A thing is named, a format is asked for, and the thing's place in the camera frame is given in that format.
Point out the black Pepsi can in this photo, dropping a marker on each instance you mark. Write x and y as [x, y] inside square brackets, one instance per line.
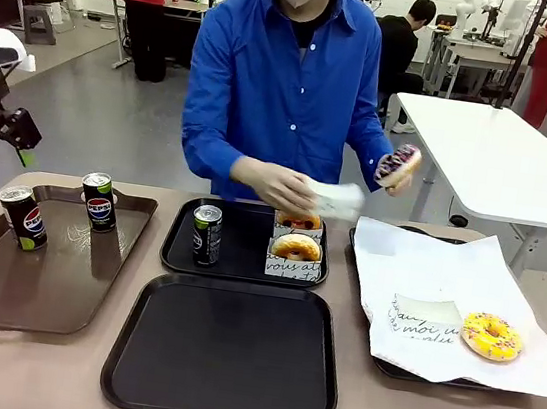
[100, 207]
[29, 223]
[205, 241]

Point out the plain glazed donut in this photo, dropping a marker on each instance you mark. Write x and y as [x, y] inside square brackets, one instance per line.
[299, 242]

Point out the donuts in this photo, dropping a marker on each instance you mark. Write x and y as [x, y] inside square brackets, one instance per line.
[290, 268]

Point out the red glazed donut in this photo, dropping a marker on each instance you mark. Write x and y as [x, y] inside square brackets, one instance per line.
[312, 221]

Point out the person's left forearm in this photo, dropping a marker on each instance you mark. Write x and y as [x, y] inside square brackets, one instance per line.
[373, 157]

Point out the person's right forearm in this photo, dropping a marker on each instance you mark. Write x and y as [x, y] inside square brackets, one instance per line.
[208, 160]

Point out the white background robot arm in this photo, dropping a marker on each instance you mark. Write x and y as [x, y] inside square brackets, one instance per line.
[462, 12]

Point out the person's right hand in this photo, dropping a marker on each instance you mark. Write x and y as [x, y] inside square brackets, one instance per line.
[276, 185]

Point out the person's left hand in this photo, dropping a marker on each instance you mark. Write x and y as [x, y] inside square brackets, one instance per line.
[401, 190]

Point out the grey step stool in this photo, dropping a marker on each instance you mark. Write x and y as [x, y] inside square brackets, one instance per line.
[40, 25]

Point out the brown plastic tray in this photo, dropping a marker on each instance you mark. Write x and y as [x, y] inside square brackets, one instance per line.
[41, 285]

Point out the small black plastic tray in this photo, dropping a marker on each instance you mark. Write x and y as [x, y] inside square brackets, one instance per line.
[241, 256]

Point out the person in blue shirt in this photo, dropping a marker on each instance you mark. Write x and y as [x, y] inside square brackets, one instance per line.
[268, 88]

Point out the large black plastic tray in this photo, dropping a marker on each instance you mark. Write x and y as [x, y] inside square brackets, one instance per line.
[224, 349]

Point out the seated person in black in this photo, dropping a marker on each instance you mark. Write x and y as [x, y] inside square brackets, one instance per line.
[400, 45]

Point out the white paper sheet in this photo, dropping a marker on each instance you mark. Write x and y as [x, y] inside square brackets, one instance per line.
[421, 269]

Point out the black tray under paper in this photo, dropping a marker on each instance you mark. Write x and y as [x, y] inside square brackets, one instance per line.
[398, 371]

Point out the grey background work table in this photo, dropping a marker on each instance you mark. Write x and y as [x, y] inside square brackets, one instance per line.
[474, 57]

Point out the white table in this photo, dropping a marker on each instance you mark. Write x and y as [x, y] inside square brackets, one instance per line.
[487, 152]

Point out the black tripod pole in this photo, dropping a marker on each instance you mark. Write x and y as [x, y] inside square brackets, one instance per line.
[520, 50]

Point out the yellow sprinkled donut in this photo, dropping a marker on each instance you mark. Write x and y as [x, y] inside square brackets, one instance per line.
[507, 343]

